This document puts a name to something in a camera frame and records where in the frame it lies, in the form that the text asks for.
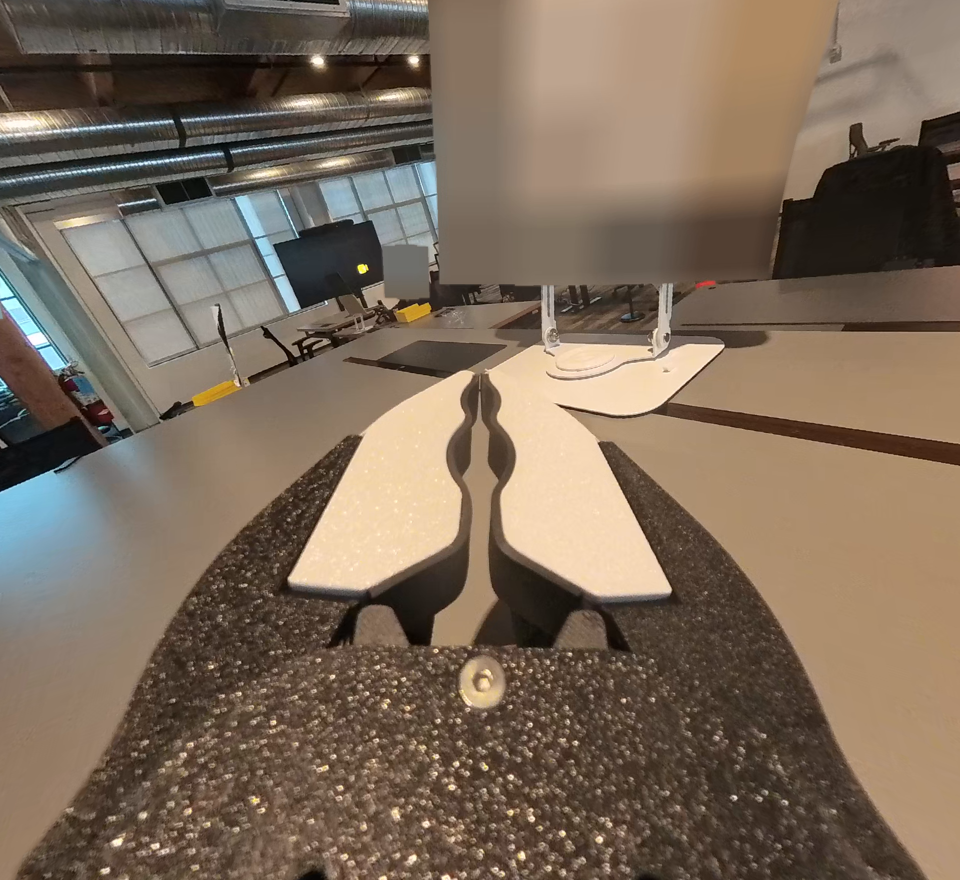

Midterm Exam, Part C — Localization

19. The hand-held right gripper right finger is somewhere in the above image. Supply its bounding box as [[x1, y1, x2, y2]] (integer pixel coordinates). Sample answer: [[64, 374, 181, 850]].
[[480, 370, 674, 607]]

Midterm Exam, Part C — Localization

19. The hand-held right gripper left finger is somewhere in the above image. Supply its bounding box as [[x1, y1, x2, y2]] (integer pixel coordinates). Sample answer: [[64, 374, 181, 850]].
[[287, 370, 481, 602]]

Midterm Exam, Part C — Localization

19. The white document stand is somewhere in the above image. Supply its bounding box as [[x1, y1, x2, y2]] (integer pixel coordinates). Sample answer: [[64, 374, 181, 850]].
[[487, 283, 726, 418]]

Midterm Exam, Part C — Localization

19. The black table panel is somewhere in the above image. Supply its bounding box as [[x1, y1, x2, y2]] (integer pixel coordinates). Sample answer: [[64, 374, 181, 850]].
[[360, 340, 509, 375]]

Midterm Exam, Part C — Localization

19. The black office chair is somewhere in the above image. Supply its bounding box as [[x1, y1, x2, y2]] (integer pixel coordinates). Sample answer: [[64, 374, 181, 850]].
[[772, 145, 960, 281]]

